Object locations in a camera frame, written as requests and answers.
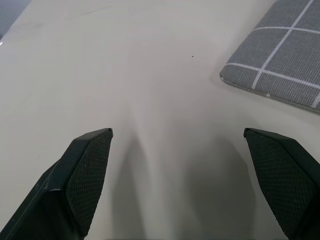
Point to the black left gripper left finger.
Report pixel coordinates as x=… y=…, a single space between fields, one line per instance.
x=75 y=180

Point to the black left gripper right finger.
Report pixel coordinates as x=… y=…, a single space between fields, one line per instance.
x=282 y=180

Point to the grey checked folded cloth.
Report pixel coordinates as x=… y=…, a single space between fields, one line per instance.
x=280 y=55

